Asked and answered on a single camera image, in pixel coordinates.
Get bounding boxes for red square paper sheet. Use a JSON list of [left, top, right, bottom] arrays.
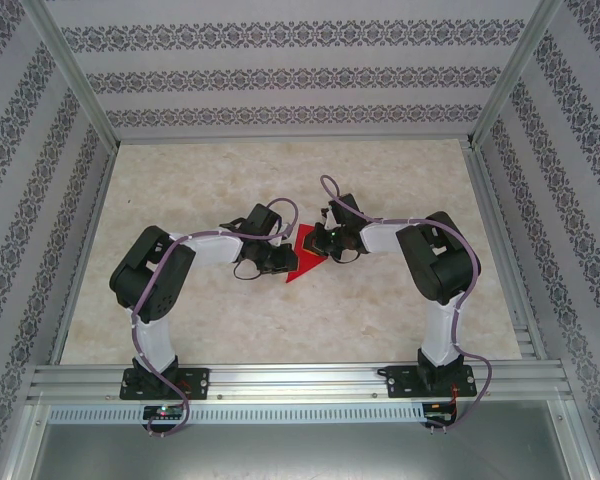
[[283, 223, 331, 285]]

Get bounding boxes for left controller board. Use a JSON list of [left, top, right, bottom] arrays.
[[143, 405, 186, 421]]

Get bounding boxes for controller board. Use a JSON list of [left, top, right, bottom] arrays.
[[143, 405, 186, 421], [424, 402, 456, 421]]

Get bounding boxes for grey metal panel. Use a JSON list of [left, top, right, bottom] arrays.
[[32, 422, 589, 480]]

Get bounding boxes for right controller board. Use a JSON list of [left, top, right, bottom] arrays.
[[424, 402, 456, 421]]

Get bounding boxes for thin black right gripper cable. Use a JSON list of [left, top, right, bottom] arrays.
[[327, 247, 359, 265]]

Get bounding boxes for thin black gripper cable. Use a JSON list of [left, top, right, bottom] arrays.
[[232, 259, 264, 282], [327, 247, 359, 265]]

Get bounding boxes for thin black left gripper cable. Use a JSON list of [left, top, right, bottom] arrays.
[[232, 259, 264, 282]]

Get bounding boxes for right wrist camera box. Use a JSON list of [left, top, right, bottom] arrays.
[[329, 192, 364, 226]]

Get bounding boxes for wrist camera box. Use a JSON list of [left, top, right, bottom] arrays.
[[329, 192, 364, 226], [243, 202, 284, 236]]

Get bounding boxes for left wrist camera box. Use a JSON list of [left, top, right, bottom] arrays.
[[243, 202, 284, 236]]

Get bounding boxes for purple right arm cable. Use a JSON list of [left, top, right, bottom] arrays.
[[319, 174, 494, 436]]

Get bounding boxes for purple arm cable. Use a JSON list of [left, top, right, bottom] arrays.
[[129, 197, 301, 441], [319, 174, 494, 436]]

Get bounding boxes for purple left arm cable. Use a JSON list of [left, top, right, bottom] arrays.
[[129, 197, 301, 441]]

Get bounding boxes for aluminium mounting rail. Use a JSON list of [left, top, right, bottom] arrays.
[[27, 362, 574, 404]]

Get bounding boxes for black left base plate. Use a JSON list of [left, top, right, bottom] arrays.
[[120, 367, 211, 401]]

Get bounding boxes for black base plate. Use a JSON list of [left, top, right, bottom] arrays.
[[385, 364, 479, 400], [120, 367, 211, 401]]

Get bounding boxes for slotted white cable duct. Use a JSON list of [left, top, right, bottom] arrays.
[[47, 403, 426, 425]]

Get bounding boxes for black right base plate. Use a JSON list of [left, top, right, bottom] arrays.
[[385, 364, 479, 400]]

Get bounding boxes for aluminium side rail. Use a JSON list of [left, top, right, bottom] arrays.
[[49, 147, 119, 365], [462, 142, 549, 361]]

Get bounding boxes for aluminium frame post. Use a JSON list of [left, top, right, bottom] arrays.
[[467, 0, 566, 151], [27, 0, 121, 149]]

